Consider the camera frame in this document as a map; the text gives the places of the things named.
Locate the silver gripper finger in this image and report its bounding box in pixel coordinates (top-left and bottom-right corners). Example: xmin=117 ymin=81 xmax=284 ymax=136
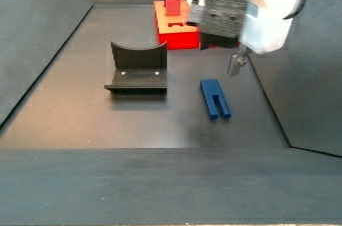
xmin=227 ymin=46 xmax=250 ymax=76

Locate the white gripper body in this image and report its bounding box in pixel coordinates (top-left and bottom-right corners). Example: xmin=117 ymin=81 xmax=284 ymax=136
xmin=186 ymin=0 xmax=304 ymax=55

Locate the blue slotted square-circle block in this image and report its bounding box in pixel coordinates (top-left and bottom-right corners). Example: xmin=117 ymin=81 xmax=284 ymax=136
xmin=200 ymin=79 xmax=231 ymax=120

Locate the red peg board fixture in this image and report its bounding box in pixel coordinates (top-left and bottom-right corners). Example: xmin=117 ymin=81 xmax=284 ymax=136
xmin=153 ymin=0 xmax=200 ymax=50

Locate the black curved regrasp stand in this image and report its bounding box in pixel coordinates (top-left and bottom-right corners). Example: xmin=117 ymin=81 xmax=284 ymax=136
xmin=104 ymin=43 xmax=167 ymax=93

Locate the red square peg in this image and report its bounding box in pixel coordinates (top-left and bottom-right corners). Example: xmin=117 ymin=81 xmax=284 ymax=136
xmin=164 ymin=0 xmax=180 ymax=16

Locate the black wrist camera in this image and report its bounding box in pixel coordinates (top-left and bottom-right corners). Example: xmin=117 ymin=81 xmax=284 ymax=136
xmin=186 ymin=0 xmax=247 ymax=50

